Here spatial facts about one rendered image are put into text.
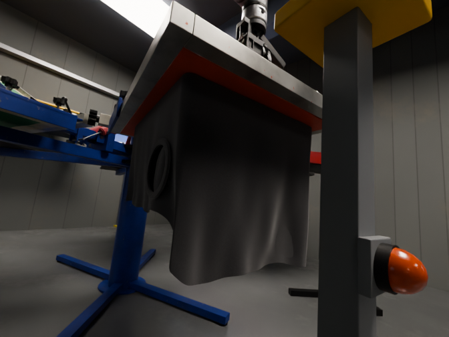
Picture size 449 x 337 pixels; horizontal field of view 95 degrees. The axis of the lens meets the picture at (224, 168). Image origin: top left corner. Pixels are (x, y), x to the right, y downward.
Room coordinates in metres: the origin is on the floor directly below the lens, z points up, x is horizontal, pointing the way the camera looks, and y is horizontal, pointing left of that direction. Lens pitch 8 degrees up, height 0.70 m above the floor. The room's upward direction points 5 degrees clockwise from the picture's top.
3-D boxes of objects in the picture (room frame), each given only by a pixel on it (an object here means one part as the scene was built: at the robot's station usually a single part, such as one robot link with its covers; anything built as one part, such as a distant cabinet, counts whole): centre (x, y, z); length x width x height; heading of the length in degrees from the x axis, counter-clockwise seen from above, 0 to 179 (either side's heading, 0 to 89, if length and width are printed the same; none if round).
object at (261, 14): (0.54, -0.05, 1.22); 0.08 x 0.08 x 0.05
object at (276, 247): (0.52, -0.08, 0.74); 0.45 x 0.03 x 0.43; 124
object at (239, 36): (0.54, -0.05, 1.14); 0.09 x 0.08 x 0.12; 124
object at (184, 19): (0.76, 0.08, 0.97); 0.79 x 0.58 x 0.04; 34
